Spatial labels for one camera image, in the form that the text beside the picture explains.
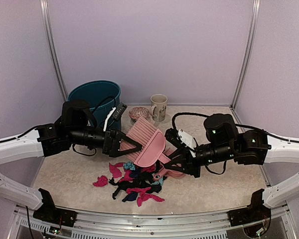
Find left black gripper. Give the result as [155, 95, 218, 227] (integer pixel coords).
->
[68, 125, 142, 157]

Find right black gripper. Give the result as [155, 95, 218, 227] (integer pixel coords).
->
[164, 143, 236, 178]

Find pink dustpan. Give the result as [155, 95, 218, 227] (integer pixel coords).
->
[151, 146, 187, 182]

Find pink hand brush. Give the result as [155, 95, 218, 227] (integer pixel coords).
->
[126, 117, 170, 168]

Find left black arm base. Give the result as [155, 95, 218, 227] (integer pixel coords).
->
[33, 188, 77, 227]

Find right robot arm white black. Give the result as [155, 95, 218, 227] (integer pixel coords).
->
[164, 114, 299, 221]

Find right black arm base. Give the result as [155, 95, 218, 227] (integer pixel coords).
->
[227, 189, 271, 227]

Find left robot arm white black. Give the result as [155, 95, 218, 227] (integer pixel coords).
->
[0, 100, 142, 222]

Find pile of coloured scraps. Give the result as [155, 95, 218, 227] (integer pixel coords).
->
[109, 162, 166, 200]

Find patterned small bowl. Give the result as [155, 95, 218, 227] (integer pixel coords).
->
[129, 107, 150, 124]

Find teal plastic bucket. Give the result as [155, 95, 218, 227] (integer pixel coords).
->
[68, 80, 121, 128]

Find beige ceramic mug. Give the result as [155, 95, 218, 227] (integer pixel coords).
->
[149, 94, 168, 122]

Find magenta scrap left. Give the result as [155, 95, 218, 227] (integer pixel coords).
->
[92, 175, 109, 187]

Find magenta scrap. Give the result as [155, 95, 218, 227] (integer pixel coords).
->
[92, 175, 109, 187]
[122, 187, 165, 207]

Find magenta scrap front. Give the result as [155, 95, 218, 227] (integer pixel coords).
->
[122, 187, 165, 207]

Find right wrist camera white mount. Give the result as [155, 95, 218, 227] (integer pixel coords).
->
[165, 128, 197, 158]

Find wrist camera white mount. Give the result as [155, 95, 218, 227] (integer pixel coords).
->
[103, 103, 127, 131]
[165, 128, 197, 158]

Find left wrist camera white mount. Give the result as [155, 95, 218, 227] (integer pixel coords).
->
[103, 103, 127, 131]

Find aluminium front rail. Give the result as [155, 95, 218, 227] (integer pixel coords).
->
[5, 205, 299, 239]

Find left aluminium corner post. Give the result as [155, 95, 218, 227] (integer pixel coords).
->
[39, 0, 68, 102]

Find aluminium corner post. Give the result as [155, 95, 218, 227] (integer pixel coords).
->
[230, 0, 261, 111]
[39, 0, 68, 102]

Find right aluminium corner post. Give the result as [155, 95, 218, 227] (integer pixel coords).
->
[230, 0, 261, 111]

